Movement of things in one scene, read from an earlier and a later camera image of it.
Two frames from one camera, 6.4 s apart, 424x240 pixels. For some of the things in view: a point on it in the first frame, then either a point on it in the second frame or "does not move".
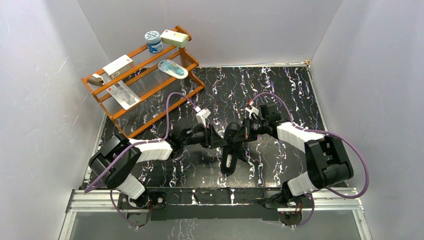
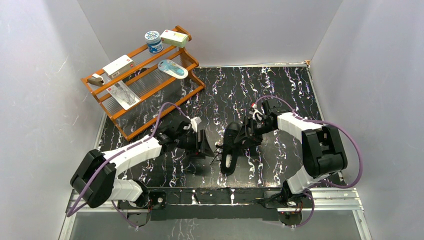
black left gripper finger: [217, 140] to [205, 148]
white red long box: [119, 67] does not move
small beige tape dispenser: [96, 80] does not move
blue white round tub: [154, 41] does not move
